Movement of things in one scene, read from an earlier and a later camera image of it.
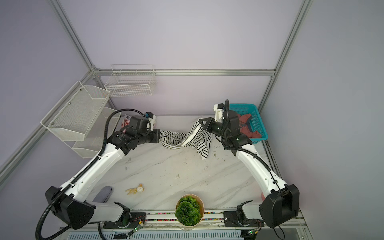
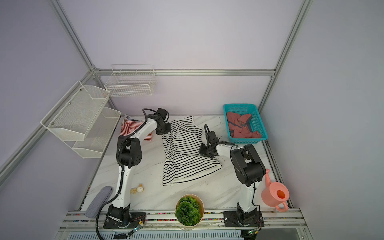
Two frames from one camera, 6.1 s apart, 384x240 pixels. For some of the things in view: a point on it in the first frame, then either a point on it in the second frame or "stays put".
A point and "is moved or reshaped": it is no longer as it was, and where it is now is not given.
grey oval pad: x=103 y=195 stays put
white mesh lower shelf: x=95 y=139 stays put
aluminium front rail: x=139 y=219 stays put
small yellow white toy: x=140 y=189 stays put
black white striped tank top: x=197 y=137 is moved or reshaped
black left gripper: x=156 y=135 → x=168 y=129
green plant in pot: x=189 y=210 stays put
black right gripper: x=208 y=123 → x=200 y=151
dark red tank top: x=243 y=128 stays put
